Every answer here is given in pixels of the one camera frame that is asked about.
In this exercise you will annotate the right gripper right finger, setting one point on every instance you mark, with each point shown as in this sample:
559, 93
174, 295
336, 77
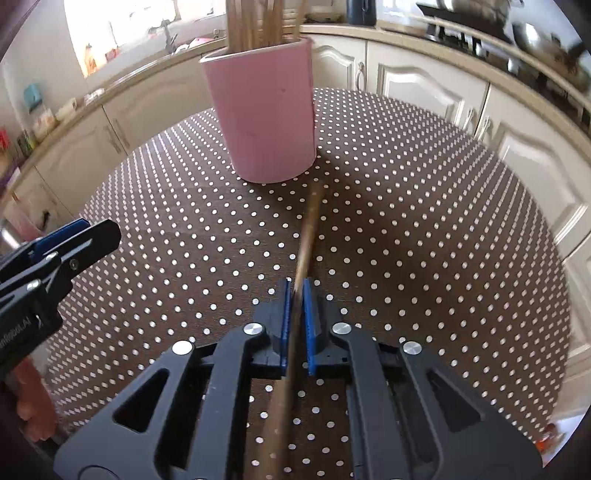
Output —
410, 415

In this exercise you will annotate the white bowl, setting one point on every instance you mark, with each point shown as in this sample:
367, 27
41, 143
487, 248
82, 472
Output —
323, 17

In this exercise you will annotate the chrome sink faucet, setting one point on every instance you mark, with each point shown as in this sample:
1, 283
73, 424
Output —
170, 46

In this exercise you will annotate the steel wok with black handle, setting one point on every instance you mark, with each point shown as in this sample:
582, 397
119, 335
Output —
549, 51

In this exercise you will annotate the small white cup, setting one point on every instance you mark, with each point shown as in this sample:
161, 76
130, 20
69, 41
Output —
67, 110

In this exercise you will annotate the person's left hand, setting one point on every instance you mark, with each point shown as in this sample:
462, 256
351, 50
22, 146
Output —
34, 405

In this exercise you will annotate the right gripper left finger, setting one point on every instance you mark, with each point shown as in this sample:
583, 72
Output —
184, 416

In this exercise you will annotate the pink cylindrical utensil holder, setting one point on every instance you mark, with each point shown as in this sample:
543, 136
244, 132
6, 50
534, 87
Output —
264, 103

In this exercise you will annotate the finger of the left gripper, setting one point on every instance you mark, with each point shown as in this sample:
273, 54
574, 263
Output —
74, 253
42, 246

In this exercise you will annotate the stainless steel sink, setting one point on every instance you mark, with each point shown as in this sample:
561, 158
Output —
213, 41

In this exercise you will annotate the brown polka dot tablecloth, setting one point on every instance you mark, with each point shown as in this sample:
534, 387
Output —
399, 310

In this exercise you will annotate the glass bottle with teal cap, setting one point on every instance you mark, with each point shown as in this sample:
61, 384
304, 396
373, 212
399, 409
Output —
43, 121

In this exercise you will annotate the wooden chopstick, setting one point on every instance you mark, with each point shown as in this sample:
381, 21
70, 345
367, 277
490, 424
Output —
267, 6
299, 19
277, 22
245, 25
232, 26
256, 23
277, 427

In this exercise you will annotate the black gas stove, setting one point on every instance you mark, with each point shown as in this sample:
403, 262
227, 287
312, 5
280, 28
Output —
485, 27

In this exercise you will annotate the cream lower kitchen cabinets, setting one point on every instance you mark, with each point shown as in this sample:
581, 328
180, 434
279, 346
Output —
425, 235

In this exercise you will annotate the dark blue electric kettle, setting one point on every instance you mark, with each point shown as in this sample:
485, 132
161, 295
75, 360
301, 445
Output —
361, 12

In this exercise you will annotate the kitchen window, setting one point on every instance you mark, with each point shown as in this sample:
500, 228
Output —
101, 31

